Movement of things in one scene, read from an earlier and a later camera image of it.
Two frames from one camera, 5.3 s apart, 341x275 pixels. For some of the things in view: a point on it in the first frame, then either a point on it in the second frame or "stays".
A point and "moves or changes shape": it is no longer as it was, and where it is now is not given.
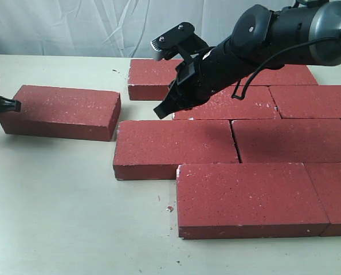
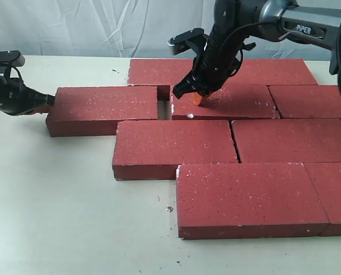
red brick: x=258 y=102 stays
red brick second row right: x=313 y=101 stays
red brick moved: x=64 y=113 moves or changes shape
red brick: x=152 y=149 stays
